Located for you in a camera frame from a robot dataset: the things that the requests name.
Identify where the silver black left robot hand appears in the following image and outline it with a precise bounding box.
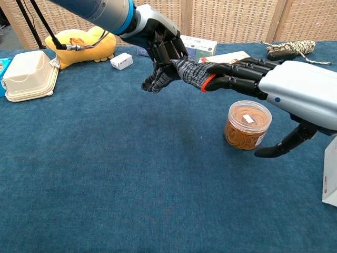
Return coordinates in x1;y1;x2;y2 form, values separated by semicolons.
120;4;190;79

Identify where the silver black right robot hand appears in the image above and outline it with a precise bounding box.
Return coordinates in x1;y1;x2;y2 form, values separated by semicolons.
201;56;337;158

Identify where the black gray knit glove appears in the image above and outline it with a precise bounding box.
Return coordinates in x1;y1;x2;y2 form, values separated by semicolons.
141;59;217;94

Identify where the black stapler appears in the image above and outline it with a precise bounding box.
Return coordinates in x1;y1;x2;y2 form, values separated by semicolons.
266;51;297;63

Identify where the small white box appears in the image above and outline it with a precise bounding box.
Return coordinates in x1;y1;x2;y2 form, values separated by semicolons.
110;52;134;71

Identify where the multicolour tissue pack bundle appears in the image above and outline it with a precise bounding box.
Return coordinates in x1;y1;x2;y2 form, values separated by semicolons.
136;34;218;60

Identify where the clear jar of rubber bands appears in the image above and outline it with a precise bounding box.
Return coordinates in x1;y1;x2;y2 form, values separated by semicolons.
224;100;273;151

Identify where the yellow plush duck toy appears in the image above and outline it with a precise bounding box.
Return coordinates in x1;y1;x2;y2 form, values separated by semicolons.
45;26;117;70

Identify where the red white chocolate pie box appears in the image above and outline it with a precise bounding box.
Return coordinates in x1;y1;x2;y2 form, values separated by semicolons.
197;51;251;65

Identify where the woven wooden folding screen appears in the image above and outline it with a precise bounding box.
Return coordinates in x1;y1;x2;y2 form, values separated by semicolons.
0;0;337;50

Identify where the white paper box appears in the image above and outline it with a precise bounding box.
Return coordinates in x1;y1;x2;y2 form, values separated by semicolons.
322;137;337;208

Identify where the black tripod pole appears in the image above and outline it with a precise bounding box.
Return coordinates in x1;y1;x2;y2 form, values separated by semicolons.
15;0;47;50

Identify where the beige plastic lunch container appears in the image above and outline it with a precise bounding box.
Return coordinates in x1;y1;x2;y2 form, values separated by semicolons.
2;50;60;103

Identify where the blue tablecloth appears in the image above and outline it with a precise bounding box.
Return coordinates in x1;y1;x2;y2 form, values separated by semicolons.
0;41;337;253

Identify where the light blue box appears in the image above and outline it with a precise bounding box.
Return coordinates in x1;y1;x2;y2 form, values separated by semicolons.
0;57;13;98

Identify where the camouflage rope bundle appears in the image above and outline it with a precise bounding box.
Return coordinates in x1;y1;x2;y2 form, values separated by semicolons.
260;40;332;66

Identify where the black cable with metal connector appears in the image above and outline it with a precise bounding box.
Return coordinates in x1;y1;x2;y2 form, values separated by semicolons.
28;0;110;52

